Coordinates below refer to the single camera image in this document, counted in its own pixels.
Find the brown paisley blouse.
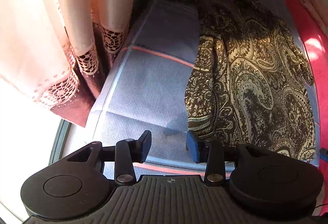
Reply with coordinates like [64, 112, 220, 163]
[156, 0, 317, 162]

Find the blue plaid bed sheet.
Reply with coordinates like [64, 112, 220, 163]
[87, 0, 320, 175]

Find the red cloth covered furniture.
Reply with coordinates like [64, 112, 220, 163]
[285, 0, 328, 215]

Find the pink lace curtain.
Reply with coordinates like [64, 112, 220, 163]
[1, 0, 134, 127]

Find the folded pink cloth stack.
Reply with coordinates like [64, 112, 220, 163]
[299, 0, 327, 36]

